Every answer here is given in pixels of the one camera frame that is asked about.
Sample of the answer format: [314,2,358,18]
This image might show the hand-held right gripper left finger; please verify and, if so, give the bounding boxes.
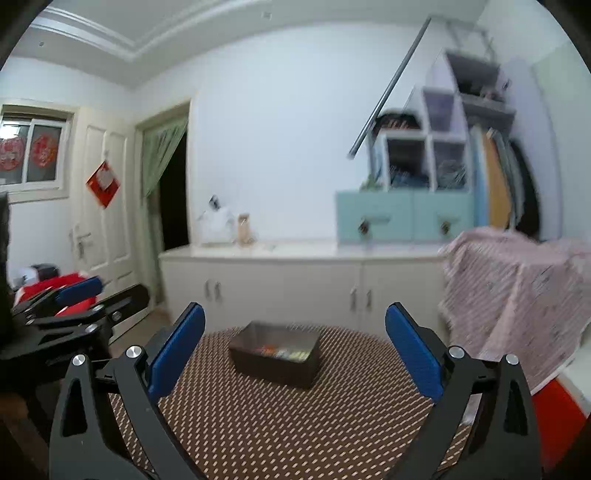
[48,301,207,480]

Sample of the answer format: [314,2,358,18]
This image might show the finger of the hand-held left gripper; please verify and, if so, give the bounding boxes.
[34,284,151,346]
[11,276,103,320]

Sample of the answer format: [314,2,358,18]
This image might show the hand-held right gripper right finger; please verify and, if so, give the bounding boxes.
[385,302,543,480]

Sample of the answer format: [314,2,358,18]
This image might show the dark metal box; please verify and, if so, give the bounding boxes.
[228,322,322,389]

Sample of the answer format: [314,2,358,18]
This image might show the red cloth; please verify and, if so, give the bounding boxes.
[18,272,100,319]

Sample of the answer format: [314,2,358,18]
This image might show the red door decoration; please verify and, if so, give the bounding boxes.
[86,161,122,209]

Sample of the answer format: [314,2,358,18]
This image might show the pink checkered cloth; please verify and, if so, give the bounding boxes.
[438,227,591,395]

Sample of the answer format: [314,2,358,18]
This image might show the white door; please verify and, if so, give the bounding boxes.
[69,107,139,296]

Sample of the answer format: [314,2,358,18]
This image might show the white plastic bag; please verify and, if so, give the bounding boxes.
[198,196,236,245]

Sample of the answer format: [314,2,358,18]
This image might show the white framed window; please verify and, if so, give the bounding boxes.
[0,105,75,200]

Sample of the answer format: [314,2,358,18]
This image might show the white sideboard cabinet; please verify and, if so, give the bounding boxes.
[158,240,451,344]

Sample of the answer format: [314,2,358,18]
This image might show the beige jar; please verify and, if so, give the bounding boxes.
[236,213,257,245]

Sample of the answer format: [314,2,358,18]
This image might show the red paper cutout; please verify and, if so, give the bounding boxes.
[31,134,60,167]
[0,136,24,171]

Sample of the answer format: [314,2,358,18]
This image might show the green curtain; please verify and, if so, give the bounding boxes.
[141,115,189,199]

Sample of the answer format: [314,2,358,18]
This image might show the teal drawer unit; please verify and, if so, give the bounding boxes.
[335,190,476,244]

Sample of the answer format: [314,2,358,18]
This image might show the red plastic object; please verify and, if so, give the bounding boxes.
[531,376,591,472]

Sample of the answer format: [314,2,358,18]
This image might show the white furniture panel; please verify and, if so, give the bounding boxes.
[556,353,591,416]

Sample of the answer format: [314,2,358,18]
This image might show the folded denim clothes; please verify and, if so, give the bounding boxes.
[388,168,426,190]

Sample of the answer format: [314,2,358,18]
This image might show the folded grey clothes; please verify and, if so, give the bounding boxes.
[436,159,467,190]

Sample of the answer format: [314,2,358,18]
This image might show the row of hanging clothes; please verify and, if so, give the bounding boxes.
[468,124,541,241]

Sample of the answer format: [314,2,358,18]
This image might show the folded dark striped garment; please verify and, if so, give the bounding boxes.
[376,111,421,133]

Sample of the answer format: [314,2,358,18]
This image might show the lavender cubby wardrobe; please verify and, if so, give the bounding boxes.
[367,48,561,243]

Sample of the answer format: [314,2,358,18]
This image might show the pale wardrobe door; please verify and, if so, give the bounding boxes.
[531,41,591,241]

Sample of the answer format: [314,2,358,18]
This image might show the dark clothes pile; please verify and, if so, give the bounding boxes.
[462,78,504,102]

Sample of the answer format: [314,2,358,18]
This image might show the metal door handle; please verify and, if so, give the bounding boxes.
[69,224,93,259]

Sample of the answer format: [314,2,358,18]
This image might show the metal rail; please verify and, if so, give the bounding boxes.
[348,16,433,160]

